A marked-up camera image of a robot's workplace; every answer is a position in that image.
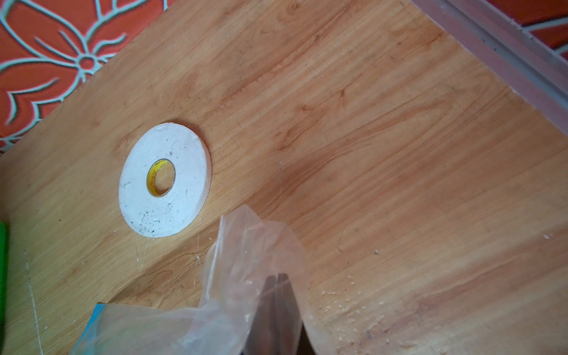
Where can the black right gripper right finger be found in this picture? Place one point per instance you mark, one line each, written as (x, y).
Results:
(292, 334)

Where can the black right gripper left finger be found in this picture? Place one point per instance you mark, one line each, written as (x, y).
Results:
(263, 337)

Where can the white tape roll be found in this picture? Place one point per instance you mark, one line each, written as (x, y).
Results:
(144, 210)

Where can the green perforated plastic basket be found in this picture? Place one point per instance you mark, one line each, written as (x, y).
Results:
(3, 270)

